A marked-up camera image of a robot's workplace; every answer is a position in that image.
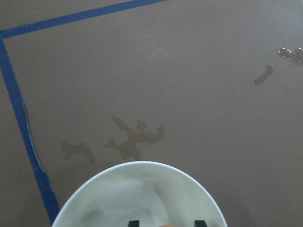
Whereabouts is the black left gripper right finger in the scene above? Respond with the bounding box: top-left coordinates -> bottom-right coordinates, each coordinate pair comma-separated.
194,220 -> 206,227

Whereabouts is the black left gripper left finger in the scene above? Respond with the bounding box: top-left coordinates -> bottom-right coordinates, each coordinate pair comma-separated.
128,220 -> 140,227

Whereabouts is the white bowl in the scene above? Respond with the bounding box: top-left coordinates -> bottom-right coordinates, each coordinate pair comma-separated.
53,161 -> 227,227

